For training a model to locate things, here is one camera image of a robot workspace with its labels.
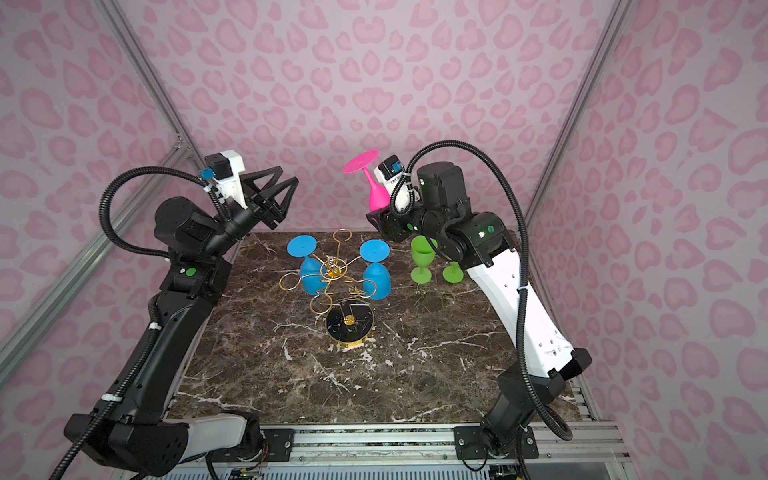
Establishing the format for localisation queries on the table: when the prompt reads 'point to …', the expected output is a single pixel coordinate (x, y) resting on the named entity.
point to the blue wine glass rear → (377, 282)
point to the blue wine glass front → (314, 277)
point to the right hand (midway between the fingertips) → (382, 204)
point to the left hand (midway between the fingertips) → (286, 169)
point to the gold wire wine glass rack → (350, 318)
